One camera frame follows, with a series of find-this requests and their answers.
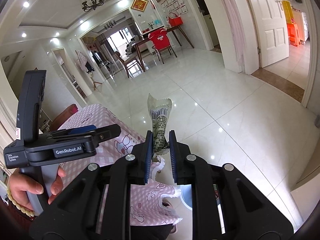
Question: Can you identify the white printed snack wrapper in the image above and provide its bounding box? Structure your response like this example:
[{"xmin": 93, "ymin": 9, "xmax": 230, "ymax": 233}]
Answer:
[{"xmin": 147, "ymin": 94, "xmax": 172, "ymax": 155}]

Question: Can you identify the white blue trash bin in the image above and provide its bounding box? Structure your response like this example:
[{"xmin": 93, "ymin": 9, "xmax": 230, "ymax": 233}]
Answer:
[{"xmin": 180, "ymin": 184, "xmax": 193, "ymax": 210}]

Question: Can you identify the person's left hand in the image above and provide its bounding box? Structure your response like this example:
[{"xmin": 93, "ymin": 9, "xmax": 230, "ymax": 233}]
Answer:
[{"xmin": 8, "ymin": 166, "xmax": 66, "ymax": 211}]

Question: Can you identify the dark red bench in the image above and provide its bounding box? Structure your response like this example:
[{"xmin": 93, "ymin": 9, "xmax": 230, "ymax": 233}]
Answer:
[{"xmin": 49, "ymin": 104, "xmax": 78, "ymax": 131}]

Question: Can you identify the pink checked tablecloth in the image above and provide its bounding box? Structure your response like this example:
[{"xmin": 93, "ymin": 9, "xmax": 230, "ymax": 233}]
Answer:
[{"xmin": 60, "ymin": 104, "xmax": 182, "ymax": 226}]

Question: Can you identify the coat stand with clothes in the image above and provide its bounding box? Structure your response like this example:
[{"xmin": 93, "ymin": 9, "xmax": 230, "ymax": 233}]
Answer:
[{"xmin": 75, "ymin": 50, "xmax": 102, "ymax": 90}]

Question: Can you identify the brown wooden chair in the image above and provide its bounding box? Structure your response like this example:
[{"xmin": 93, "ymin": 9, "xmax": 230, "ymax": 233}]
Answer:
[{"xmin": 114, "ymin": 51, "xmax": 143, "ymax": 78}]

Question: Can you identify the chair with red cover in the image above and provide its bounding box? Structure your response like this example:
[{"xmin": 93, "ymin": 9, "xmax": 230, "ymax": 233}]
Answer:
[{"xmin": 148, "ymin": 28, "xmax": 177, "ymax": 64}]

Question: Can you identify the black chandelier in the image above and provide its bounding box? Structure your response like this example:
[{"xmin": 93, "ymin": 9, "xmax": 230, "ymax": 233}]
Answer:
[{"xmin": 81, "ymin": 0, "xmax": 105, "ymax": 12}]

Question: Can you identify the dark wooden dining table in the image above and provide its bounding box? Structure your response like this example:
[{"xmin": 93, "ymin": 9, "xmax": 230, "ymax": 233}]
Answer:
[{"xmin": 133, "ymin": 25, "xmax": 194, "ymax": 72}]

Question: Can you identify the red gift bag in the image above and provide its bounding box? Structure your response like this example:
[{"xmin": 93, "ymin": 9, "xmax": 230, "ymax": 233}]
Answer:
[{"xmin": 168, "ymin": 12, "xmax": 183, "ymax": 27}]

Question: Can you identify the white panel door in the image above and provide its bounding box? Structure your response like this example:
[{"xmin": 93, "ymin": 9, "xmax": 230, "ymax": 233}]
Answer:
[{"xmin": 250, "ymin": 0, "xmax": 289, "ymax": 68}]

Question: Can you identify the orange plastic stool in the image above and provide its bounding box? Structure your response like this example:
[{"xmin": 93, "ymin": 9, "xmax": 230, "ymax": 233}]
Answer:
[{"xmin": 287, "ymin": 23, "xmax": 300, "ymax": 47}]

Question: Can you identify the pink sheer door curtain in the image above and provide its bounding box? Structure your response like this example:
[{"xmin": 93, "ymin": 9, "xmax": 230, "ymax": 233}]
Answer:
[{"xmin": 223, "ymin": 0, "xmax": 245, "ymax": 73}]

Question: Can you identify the beaded bracelet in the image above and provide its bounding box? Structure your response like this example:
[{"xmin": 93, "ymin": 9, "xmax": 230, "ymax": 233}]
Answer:
[{"xmin": 6, "ymin": 182, "xmax": 37, "ymax": 218}]

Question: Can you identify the red diamond wall decoration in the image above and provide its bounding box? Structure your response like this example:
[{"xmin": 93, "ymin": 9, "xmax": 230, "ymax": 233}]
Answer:
[{"xmin": 131, "ymin": 0, "xmax": 148, "ymax": 12}]

